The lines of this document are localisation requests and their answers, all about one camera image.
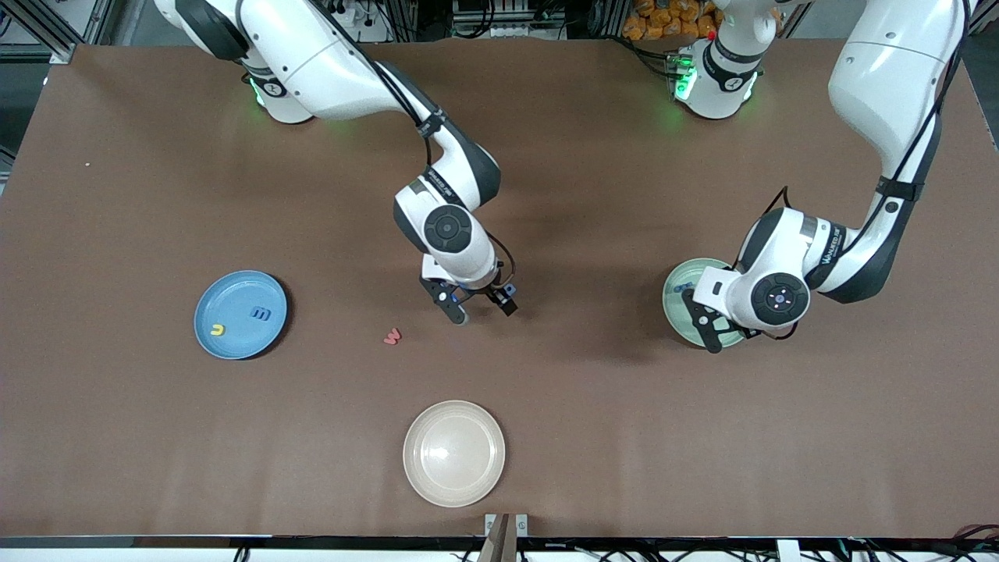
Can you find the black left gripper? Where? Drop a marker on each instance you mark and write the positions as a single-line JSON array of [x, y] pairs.
[[747, 332]]

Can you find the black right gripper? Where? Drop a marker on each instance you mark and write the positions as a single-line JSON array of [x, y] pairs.
[[493, 294]]

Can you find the blue foam letter m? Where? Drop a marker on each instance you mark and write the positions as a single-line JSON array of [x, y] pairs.
[[261, 314]]

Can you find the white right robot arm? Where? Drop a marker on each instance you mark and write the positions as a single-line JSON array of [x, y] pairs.
[[312, 55]]

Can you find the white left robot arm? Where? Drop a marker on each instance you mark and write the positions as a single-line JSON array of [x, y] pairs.
[[890, 78]]

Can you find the green plate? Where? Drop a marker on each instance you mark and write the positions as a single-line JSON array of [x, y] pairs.
[[673, 312]]

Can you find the red foam letter w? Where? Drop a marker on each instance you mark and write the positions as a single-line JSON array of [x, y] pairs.
[[392, 339]]

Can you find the cream plate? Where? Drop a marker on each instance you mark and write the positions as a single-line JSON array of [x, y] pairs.
[[453, 453]]

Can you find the blue plate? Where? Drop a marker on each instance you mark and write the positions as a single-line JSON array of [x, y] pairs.
[[234, 297]]

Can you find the black equipment rack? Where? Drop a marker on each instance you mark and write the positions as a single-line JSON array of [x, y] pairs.
[[507, 19]]

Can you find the white power strip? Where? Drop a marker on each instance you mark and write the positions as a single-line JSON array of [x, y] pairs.
[[367, 19]]

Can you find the orange snack pile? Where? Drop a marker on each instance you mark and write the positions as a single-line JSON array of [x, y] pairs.
[[663, 19]]

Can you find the black table edge strip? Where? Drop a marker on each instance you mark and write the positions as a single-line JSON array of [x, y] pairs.
[[234, 541]]

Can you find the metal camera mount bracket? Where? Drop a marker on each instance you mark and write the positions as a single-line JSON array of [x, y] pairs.
[[520, 524]]

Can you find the aluminium frame post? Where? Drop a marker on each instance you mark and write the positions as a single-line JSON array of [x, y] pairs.
[[985, 31], [58, 39]]

